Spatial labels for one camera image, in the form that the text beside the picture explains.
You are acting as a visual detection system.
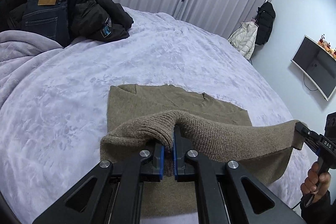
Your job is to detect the black power cable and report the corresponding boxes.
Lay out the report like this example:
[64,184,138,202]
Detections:
[302,72,319,92]

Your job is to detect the orange flower decoration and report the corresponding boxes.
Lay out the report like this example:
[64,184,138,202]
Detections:
[317,34,336,59]

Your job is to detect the dark blue jeans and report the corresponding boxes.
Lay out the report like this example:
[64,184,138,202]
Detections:
[21,0,70,47]

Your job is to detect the black hanging coat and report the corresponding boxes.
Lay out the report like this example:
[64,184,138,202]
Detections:
[255,1,276,46]

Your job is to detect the person right hand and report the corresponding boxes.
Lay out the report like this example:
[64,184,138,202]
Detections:
[301,162,331,203]

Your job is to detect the black jacket with patch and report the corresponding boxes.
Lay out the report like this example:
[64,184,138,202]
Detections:
[1,0,133,46]

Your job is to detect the lavender fuzzy bed blanket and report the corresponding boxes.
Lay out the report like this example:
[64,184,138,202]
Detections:
[0,6,312,224]

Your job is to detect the brown knit sweater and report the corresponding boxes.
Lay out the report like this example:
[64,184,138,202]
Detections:
[100,84,303,218]

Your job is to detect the cream puffer jacket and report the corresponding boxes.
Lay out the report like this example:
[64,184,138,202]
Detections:
[228,21,258,60]

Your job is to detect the white framed wall television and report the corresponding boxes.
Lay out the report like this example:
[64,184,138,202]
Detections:
[291,35,335,101]

